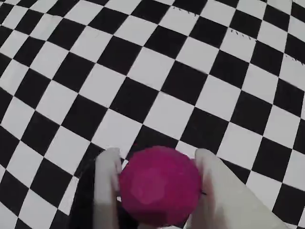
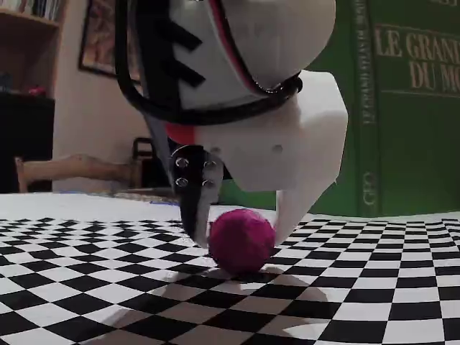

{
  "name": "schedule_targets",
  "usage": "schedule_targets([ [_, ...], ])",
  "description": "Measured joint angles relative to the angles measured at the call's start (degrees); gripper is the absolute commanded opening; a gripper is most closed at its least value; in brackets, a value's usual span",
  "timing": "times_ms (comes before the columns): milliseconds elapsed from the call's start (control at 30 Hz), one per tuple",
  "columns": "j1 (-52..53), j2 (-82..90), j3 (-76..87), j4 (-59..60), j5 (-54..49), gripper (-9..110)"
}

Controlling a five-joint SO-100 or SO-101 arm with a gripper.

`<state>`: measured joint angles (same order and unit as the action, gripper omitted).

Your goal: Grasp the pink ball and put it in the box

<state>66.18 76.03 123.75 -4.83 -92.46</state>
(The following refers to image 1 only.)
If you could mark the black-backed white gripper finger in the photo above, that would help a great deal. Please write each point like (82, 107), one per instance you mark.
(106, 186)

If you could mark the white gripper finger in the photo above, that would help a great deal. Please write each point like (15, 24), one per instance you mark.
(233, 198)

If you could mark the pink faceted ball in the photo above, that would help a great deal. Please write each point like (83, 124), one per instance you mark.
(159, 186)

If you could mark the checkerboard printed white paper mat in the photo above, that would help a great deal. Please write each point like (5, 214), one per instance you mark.
(166, 71)

